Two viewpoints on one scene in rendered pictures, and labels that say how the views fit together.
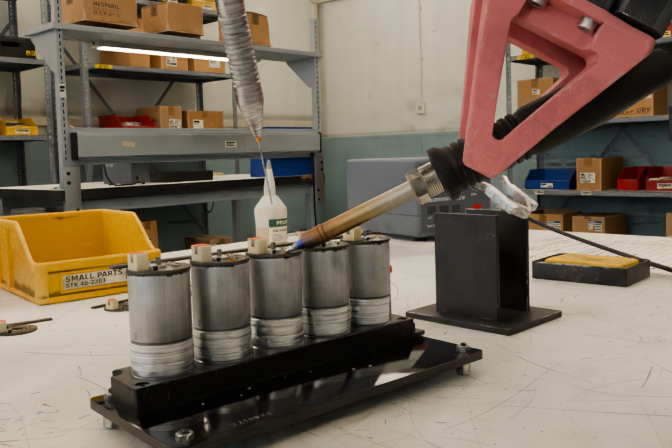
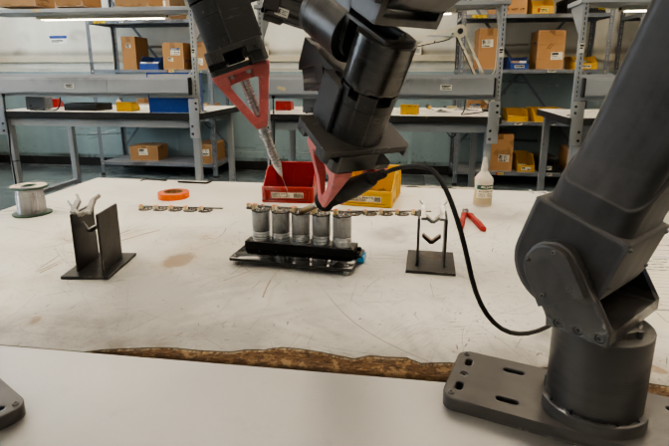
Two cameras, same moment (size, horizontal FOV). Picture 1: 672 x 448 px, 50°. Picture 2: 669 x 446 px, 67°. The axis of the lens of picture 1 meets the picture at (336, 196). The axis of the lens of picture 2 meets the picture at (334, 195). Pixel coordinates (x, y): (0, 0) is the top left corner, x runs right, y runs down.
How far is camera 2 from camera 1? 0.53 m
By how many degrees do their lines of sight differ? 55
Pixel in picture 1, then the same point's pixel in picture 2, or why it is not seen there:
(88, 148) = (593, 90)
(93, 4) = not seen: outside the picture
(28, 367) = not seen: hidden behind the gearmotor
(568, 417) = (320, 295)
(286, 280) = (296, 222)
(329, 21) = not seen: outside the picture
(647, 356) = (410, 299)
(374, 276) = (335, 229)
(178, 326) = (258, 227)
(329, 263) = (315, 220)
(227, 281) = (275, 218)
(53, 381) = not seen: hidden behind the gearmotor
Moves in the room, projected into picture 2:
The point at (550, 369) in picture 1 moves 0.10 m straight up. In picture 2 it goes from (368, 286) to (370, 202)
